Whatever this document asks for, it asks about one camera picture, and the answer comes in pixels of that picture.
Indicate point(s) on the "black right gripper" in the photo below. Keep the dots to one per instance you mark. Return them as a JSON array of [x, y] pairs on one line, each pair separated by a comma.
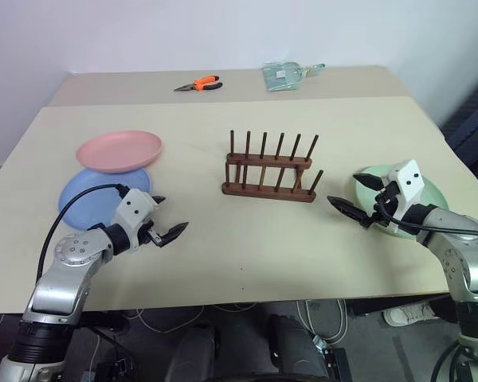
[[385, 197]]

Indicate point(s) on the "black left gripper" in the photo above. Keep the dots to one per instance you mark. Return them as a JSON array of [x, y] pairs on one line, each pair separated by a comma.
[[149, 234]]

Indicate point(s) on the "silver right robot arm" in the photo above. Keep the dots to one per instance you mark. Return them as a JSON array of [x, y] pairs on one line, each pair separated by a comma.
[[458, 270]]

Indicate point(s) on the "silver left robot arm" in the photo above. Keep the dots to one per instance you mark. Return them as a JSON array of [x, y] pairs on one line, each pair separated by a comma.
[[59, 278]]

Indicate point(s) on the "wooden dish rack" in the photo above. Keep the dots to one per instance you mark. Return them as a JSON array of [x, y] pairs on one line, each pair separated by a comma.
[[269, 194]]

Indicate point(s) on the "blue plastic plate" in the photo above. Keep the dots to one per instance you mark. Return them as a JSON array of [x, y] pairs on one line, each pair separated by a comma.
[[93, 211]]

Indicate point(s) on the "green plastic plate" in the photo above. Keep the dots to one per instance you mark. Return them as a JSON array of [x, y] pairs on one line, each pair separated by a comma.
[[436, 195]]

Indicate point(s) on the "pink plastic plate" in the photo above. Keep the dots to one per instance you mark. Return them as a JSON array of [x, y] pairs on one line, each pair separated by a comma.
[[119, 151]]

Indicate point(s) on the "white sneaker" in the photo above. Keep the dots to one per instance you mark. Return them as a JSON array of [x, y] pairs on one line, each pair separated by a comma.
[[409, 313]]

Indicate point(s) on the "black ribbed equipment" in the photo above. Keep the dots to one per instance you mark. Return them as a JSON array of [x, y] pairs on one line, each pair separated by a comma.
[[474, 127]]

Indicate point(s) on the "dark rounded shape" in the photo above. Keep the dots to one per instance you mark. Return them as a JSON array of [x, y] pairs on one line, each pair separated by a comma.
[[295, 346], [195, 352]]

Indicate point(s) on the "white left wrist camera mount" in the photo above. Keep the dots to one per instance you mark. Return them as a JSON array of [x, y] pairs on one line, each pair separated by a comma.
[[133, 207]]

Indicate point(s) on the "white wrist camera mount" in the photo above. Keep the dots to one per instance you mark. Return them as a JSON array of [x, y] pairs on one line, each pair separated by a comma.
[[133, 207], [408, 185]]

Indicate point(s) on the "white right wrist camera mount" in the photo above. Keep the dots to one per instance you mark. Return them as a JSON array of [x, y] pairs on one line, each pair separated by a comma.
[[408, 185]]

